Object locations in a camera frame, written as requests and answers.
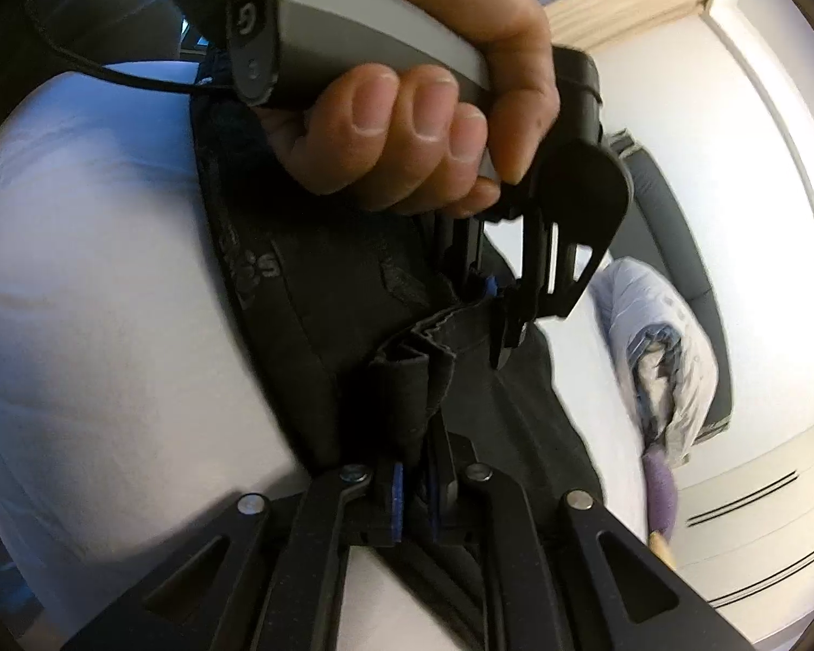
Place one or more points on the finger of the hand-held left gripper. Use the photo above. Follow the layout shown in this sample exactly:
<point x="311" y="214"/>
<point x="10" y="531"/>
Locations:
<point x="509" y="332"/>
<point x="465" y="251"/>

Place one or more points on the black pants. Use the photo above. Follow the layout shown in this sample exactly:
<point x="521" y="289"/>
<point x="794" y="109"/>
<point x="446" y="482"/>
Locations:
<point x="325" y="285"/>

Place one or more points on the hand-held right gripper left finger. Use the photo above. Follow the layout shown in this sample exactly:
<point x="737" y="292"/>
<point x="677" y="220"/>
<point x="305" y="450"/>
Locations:
<point x="397" y="502"/>

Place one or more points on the white wardrobe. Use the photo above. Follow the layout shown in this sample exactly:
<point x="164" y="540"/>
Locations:
<point x="787" y="441"/>

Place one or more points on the purple cushion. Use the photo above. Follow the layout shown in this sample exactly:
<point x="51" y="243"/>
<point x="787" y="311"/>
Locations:
<point x="661" y="495"/>

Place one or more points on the person's left hand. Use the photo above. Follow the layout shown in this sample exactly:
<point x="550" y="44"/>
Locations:
<point x="515" y="27"/>

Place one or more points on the bed with grey headboard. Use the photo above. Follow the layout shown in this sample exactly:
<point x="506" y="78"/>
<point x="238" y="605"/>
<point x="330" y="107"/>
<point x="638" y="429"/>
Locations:
<point x="95" y="285"/>

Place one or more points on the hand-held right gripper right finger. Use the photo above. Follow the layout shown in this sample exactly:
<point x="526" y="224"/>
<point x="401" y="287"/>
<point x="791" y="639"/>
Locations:
<point x="435" y="508"/>

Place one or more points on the yellow cushion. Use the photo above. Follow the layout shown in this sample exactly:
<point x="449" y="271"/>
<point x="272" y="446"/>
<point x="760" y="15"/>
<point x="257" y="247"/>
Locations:
<point x="659" y="544"/>

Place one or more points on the rolled white duvet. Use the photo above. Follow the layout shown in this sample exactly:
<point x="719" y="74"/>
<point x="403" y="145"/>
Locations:
<point x="651" y="312"/>

